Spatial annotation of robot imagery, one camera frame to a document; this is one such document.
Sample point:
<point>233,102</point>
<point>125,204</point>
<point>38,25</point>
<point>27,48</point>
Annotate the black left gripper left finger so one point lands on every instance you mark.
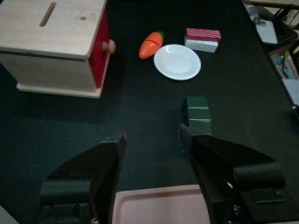
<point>83,186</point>

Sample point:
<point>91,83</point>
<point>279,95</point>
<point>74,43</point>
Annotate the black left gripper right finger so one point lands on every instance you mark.
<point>238,186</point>

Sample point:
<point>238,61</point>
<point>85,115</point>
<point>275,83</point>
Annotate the orange toy carrot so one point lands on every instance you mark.
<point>150,46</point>

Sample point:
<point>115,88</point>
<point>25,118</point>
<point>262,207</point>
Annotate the pink plastic tray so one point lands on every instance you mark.
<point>162,205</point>

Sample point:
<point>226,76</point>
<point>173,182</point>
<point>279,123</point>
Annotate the white round plate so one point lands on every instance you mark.
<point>178,61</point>

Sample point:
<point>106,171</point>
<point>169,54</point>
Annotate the red and white toy block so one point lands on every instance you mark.
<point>202,39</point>

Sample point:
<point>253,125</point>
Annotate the wooden box with red drawer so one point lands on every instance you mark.
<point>47,38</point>

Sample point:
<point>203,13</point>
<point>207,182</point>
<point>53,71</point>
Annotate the black chair frame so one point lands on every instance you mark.
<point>287,14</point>

